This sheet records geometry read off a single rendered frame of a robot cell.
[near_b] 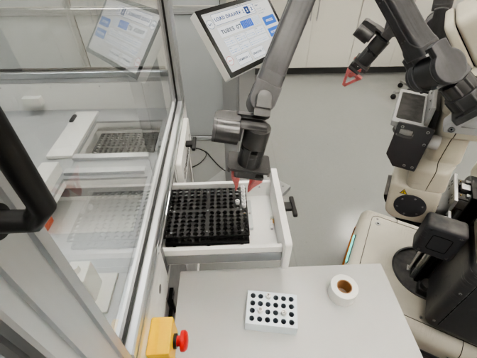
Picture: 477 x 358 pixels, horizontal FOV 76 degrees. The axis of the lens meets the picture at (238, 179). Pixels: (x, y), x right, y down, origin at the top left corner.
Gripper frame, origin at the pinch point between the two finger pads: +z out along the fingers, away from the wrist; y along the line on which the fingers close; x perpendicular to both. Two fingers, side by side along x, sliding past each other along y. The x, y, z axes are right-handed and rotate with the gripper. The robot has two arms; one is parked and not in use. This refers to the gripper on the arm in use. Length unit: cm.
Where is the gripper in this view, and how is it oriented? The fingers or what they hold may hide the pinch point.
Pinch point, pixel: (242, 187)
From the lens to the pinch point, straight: 79.5
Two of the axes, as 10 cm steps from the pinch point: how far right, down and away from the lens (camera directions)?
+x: 0.0, 7.0, -7.1
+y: -9.9, -1.2, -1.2
